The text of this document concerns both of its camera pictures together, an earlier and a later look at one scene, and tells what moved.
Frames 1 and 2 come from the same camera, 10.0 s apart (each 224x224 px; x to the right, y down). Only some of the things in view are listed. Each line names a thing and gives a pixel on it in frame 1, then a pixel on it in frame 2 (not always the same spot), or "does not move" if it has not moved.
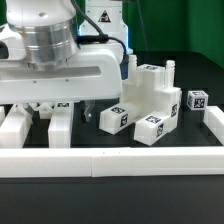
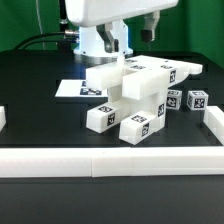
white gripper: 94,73 → 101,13
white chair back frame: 18,121 → 140,76
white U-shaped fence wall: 117,161 does not move
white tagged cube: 151,128 → 138,127
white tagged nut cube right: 197,100 does not move
